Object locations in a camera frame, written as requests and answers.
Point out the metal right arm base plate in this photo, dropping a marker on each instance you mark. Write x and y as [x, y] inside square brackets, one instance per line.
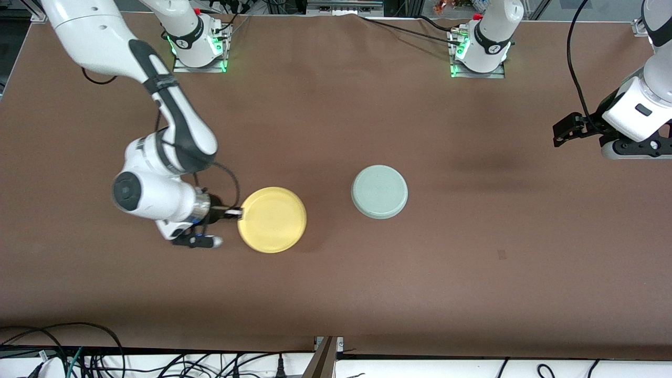
[179, 69]

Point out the grey metal equipment box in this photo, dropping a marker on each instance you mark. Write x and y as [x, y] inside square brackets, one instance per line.
[344, 5]

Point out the pale green round plate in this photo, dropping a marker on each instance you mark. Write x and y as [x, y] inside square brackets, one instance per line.
[379, 191]

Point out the aluminium profile post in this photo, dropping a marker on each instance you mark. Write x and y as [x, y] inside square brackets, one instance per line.
[323, 362]

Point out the black power plug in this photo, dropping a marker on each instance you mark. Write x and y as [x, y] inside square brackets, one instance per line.
[281, 368]

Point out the yellow round plate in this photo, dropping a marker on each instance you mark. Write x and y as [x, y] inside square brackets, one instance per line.
[272, 220]

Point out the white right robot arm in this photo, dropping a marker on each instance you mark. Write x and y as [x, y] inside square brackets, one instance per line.
[94, 31]

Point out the aluminium corner extrusion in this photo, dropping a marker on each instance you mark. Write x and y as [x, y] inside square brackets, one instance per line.
[640, 27]

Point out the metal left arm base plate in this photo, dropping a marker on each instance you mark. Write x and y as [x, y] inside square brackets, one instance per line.
[496, 75]

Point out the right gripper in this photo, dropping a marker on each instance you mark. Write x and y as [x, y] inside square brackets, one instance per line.
[216, 213]

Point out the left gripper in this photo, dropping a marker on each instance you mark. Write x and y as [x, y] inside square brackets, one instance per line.
[592, 126]

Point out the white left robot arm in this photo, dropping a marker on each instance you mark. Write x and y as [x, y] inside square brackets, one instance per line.
[493, 31]

